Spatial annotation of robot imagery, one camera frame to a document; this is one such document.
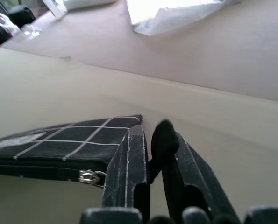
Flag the clear plastic wrapper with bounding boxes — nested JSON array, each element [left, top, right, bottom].
[[19, 24, 43, 42]]

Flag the black grid-pattern pouch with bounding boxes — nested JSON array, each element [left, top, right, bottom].
[[0, 114, 179, 189]]

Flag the white plastic sheet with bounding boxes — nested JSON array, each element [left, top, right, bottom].
[[126, 0, 242, 36]]

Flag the white box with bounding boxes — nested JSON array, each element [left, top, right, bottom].
[[42, 0, 117, 21]]

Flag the clear plastic bottle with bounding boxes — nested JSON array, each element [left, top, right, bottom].
[[0, 11, 21, 38]]

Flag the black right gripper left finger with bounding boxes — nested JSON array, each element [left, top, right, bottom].
[[102, 124, 151, 223]]

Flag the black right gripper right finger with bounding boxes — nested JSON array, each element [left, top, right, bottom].
[[161, 131, 241, 223]]

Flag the black bag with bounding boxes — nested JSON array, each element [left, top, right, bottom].
[[7, 5, 37, 24]]

